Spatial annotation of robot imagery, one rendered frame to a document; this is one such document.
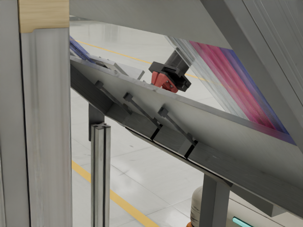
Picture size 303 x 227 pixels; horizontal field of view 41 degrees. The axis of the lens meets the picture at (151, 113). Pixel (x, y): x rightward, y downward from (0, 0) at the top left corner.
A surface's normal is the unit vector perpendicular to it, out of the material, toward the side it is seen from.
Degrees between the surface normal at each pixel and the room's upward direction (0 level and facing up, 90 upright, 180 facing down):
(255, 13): 90
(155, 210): 0
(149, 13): 137
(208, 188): 90
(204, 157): 47
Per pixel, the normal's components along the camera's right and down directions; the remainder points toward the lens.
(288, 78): 0.62, 0.28
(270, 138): -0.57, 0.80
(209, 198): -0.85, 0.13
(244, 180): -0.55, -0.52
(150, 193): 0.05, -0.95
